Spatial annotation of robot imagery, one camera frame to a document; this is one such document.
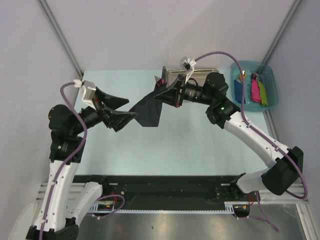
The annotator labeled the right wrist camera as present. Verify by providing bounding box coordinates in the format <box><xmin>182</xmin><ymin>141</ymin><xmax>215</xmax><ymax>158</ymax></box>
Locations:
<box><xmin>180</xmin><ymin>56</ymin><xmax>196</xmax><ymax>83</ymax></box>

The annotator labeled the teal plastic bin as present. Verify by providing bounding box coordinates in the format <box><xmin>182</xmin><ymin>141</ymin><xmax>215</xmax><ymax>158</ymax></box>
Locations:
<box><xmin>229</xmin><ymin>60</ymin><xmax>278</xmax><ymax>112</ymax></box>

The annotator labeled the blue rolled napkin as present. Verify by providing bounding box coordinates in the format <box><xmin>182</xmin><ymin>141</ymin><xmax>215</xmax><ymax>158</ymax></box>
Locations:
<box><xmin>234</xmin><ymin>79</ymin><xmax>243</xmax><ymax>104</ymax></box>

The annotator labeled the green rolled napkin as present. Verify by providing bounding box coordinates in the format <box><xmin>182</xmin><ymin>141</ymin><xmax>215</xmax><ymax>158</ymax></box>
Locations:
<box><xmin>257</xmin><ymin>80</ymin><xmax>269</xmax><ymax>108</ymax></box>

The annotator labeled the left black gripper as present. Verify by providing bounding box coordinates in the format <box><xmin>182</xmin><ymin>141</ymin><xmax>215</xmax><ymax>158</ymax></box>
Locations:
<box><xmin>72</xmin><ymin>86</ymin><xmax>137</xmax><ymax>134</ymax></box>

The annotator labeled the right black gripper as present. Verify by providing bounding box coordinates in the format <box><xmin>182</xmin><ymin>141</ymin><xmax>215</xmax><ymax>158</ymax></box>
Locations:
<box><xmin>153</xmin><ymin>74</ymin><xmax>214</xmax><ymax>109</ymax></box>

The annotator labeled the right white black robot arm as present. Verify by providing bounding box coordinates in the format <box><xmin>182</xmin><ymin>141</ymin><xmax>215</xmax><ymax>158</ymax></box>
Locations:
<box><xmin>154</xmin><ymin>72</ymin><xmax>304</xmax><ymax>201</ymax></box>

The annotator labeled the pink rolled napkin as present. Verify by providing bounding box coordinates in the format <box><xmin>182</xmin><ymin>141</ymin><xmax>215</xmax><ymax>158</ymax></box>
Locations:
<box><xmin>251</xmin><ymin>78</ymin><xmax>261</xmax><ymax>103</ymax></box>

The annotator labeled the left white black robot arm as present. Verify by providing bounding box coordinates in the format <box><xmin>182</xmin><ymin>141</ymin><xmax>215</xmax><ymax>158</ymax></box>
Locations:
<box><xmin>26</xmin><ymin>87</ymin><xmax>137</xmax><ymax>240</ymax></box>

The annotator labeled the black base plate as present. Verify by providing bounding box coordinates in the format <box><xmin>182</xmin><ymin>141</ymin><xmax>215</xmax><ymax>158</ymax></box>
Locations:
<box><xmin>73</xmin><ymin>175</ymin><xmax>255</xmax><ymax>211</ymax></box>

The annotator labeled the black paper napkin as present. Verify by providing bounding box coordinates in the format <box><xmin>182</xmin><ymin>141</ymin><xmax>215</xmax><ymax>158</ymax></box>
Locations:
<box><xmin>129</xmin><ymin>83</ymin><xmax>167</xmax><ymax>128</ymax></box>

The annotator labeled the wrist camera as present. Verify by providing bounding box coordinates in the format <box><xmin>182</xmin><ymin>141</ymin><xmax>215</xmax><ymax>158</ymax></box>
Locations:
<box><xmin>180</xmin><ymin>56</ymin><xmax>196</xmax><ymax>83</ymax></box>
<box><xmin>73</xmin><ymin>79</ymin><xmax>96</xmax><ymax>110</ymax></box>

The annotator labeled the yellow utensil in bin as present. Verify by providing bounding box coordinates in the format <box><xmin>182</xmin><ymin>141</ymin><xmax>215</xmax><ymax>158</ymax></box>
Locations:
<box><xmin>238</xmin><ymin>70</ymin><xmax>247</xmax><ymax>82</ymax></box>

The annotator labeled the silver table knife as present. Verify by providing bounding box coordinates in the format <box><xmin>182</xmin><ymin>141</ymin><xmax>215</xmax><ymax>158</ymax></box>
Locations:
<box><xmin>161</xmin><ymin>66</ymin><xmax>168</xmax><ymax>86</ymax></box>

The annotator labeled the iridescent rainbow fork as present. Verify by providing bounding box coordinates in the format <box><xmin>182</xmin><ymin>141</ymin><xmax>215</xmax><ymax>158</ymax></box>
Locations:
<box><xmin>154</xmin><ymin>76</ymin><xmax>165</xmax><ymax>88</ymax></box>

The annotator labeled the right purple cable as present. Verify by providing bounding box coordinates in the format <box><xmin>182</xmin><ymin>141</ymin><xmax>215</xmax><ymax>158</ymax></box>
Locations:
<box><xmin>194</xmin><ymin>51</ymin><xmax>309</xmax><ymax>232</ymax></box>

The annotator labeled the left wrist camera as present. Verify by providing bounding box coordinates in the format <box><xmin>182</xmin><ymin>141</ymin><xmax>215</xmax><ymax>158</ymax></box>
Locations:
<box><xmin>73</xmin><ymin>79</ymin><xmax>96</xmax><ymax>110</ymax></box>

